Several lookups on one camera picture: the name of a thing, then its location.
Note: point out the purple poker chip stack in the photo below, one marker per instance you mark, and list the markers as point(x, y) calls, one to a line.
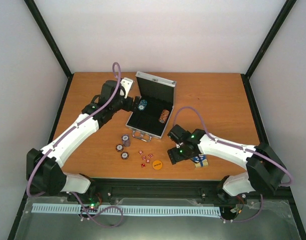
point(126, 140)

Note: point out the aluminium poker case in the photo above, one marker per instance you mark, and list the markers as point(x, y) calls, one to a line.
point(159, 92)

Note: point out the blue playing card box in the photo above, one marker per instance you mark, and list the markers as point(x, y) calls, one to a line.
point(200, 161)

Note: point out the red poker chip stack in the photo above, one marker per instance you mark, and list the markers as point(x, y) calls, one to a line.
point(164, 116)

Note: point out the orange dealer button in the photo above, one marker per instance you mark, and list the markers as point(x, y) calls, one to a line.
point(157, 165)

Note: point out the light blue cable duct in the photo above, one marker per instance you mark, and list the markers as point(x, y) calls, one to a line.
point(130, 210)

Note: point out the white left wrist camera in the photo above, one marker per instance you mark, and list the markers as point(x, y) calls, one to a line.
point(126, 85)

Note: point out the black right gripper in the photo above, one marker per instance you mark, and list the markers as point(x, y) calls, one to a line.
point(175, 157)

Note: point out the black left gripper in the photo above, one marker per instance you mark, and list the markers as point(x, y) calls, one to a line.
point(128, 106)

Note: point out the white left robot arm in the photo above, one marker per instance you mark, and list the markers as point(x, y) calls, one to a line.
point(44, 167)

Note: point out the brown poker chip stack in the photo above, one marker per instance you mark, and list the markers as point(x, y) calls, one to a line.
point(119, 148)

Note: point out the black poker chip stack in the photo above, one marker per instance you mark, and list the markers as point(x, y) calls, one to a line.
point(124, 155)

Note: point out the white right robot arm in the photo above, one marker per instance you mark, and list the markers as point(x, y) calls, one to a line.
point(263, 168)

